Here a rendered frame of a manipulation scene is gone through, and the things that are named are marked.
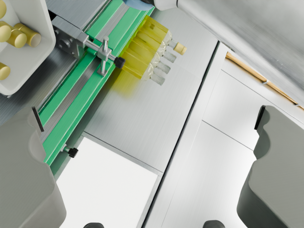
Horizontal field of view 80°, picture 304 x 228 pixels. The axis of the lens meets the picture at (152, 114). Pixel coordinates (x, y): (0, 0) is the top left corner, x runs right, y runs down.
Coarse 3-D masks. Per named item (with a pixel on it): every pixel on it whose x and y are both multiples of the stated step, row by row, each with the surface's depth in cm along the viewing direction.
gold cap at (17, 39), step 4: (8, 24) 37; (12, 28) 37; (12, 32) 36; (16, 32) 36; (20, 32) 37; (12, 36) 36; (16, 36) 36; (20, 36) 37; (24, 36) 38; (8, 40) 37; (12, 40) 36; (16, 40) 37; (20, 40) 38; (24, 40) 39; (12, 44) 37; (16, 44) 37; (20, 44) 38; (24, 44) 39
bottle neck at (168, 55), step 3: (168, 51) 70; (165, 54) 69; (168, 54) 69; (171, 54) 70; (165, 57) 70; (168, 57) 70; (171, 57) 69; (174, 57) 70; (168, 60) 71; (171, 60) 70; (174, 60) 70
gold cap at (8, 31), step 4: (0, 24) 32; (4, 24) 32; (0, 28) 32; (4, 28) 32; (8, 28) 33; (0, 32) 32; (4, 32) 33; (8, 32) 34; (0, 36) 32; (4, 36) 33; (8, 36) 34; (0, 40) 33; (4, 40) 34
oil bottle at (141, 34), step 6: (138, 30) 66; (144, 30) 67; (138, 36) 65; (144, 36) 66; (150, 36) 67; (156, 36) 68; (144, 42) 66; (150, 42) 66; (156, 42) 67; (162, 42) 68; (156, 48) 66; (162, 48) 67; (162, 54) 69
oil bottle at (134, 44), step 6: (132, 36) 65; (132, 42) 64; (138, 42) 65; (132, 48) 63; (138, 48) 64; (144, 48) 65; (150, 48) 66; (138, 54) 64; (144, 54) 64; (150, 54) 65; (156, 54) 66; (150, 60) 64; (156, 60) 65; (156, 66) 67
